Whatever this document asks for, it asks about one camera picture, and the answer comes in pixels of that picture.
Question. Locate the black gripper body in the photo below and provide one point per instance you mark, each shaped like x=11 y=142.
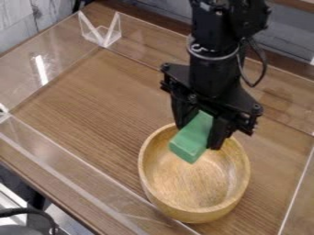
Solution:
x=210 y=83

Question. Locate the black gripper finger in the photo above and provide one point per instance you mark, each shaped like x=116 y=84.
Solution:
x=222 y=130
x=183 y=110

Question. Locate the green rectangular block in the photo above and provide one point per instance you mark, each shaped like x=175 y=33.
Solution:
x=189 y=142

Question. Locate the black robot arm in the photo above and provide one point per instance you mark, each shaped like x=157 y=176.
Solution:
x=223 y=27

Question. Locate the brown wooden bowl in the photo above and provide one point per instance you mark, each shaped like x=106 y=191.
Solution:
x=193 y=192

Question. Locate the clear acrylic corner bracket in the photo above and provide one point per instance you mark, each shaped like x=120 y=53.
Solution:
x=104 y=36

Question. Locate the clear acrylic tray wall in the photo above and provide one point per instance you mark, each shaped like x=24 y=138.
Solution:
x=103 y=204

